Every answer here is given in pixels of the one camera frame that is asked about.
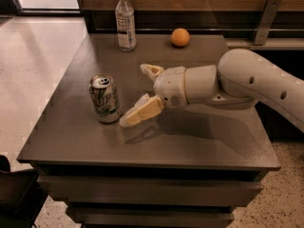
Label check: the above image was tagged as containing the lower grey drawer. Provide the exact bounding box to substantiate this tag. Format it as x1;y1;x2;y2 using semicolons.
66;207;234;228

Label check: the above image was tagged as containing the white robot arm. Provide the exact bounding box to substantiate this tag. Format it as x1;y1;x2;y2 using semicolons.
120;48;304;131

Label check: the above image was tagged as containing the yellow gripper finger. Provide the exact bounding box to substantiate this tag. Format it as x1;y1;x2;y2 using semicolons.
140;64;164;82
119;94;164;127

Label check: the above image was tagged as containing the metal wall bracket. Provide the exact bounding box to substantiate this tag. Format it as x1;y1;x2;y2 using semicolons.
253;0;282;46

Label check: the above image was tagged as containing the clear plastic water bottle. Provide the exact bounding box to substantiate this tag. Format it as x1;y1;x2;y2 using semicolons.
115;0;137;52

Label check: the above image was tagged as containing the upper grey drawer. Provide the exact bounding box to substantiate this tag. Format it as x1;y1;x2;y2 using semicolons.
38;176;261;207

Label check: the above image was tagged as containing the dark chair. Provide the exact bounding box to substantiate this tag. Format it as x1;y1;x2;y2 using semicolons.
0;155;48;228

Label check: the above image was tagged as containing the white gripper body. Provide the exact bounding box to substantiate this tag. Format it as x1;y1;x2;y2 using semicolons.
153;66;188;108

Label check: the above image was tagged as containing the orange fruit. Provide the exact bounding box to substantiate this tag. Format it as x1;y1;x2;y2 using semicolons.
171;28;190;47

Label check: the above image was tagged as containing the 7up soda can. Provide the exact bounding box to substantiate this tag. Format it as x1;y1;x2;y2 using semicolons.
89;73;121;124

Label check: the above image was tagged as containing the grey drawer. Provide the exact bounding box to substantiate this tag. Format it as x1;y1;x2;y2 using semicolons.
38;176;261;207
66;207;234;228

